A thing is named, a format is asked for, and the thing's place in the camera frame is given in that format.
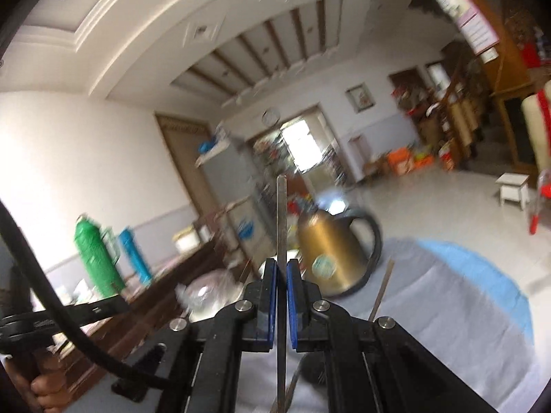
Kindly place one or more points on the person's left hand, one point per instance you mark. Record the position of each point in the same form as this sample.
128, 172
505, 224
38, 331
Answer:
49, 391

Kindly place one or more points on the green thermos flask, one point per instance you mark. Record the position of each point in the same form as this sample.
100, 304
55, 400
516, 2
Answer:
92, 258

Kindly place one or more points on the white pot with plastic cover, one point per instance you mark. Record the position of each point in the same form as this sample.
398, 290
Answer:
206, 292

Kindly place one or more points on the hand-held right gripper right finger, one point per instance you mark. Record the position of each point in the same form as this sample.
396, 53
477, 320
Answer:
295, 305

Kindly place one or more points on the grey tablecloth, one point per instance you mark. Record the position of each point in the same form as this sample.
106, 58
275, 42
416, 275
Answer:
409, 331

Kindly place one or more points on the orange cardboard boxes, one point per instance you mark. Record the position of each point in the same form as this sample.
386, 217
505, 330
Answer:
400, 161

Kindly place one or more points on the small white stool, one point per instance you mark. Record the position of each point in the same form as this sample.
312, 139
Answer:
512, 187

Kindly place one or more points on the dark wooden sideboard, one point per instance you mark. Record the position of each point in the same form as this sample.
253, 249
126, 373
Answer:
142, 309

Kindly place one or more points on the blue tablecloth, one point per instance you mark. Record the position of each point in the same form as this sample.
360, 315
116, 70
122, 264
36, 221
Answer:
486, 275

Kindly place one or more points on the white storage box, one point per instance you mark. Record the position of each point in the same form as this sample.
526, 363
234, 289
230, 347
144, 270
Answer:
186, 238

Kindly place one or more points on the bunch of steel chopsticks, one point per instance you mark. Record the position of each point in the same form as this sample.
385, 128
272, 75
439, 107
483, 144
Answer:
381, 288

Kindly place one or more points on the gold electric kettle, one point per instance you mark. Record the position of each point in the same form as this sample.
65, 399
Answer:
331, 258

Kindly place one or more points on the wooden pillar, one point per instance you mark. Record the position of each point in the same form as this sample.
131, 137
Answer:
503, 51

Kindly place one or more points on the beige armchair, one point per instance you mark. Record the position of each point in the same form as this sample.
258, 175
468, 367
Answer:
533, 137

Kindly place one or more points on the wooden staircase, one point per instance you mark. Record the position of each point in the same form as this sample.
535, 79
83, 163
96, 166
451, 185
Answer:
465, 107

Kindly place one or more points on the framed wall picture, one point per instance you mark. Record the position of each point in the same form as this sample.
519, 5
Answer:
360, 98

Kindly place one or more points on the red plastic child chair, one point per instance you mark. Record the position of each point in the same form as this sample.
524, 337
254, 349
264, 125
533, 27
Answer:
536, 215

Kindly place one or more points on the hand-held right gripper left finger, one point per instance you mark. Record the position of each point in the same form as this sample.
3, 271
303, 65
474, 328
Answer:
269, 301

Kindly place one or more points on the wooden dining chair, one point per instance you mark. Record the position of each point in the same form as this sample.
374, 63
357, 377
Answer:
359, 146

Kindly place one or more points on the white chest freezer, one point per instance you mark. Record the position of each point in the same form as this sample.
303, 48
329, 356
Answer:
247, 228

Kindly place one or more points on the single steel chopstick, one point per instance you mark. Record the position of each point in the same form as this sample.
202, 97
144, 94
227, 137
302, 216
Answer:
282, 223

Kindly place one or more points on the wall calendar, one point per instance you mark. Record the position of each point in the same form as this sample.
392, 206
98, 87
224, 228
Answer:
467, 13

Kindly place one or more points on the grey refrigerator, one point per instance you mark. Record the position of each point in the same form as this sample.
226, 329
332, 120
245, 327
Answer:
232, 167

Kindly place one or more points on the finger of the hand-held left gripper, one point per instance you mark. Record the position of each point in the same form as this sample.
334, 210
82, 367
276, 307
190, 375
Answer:
97, 309

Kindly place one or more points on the blue thermos bottle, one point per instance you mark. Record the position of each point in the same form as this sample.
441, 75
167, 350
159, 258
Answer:
135, 258

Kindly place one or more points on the brown wooden door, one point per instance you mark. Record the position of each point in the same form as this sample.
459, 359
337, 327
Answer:
185, 167

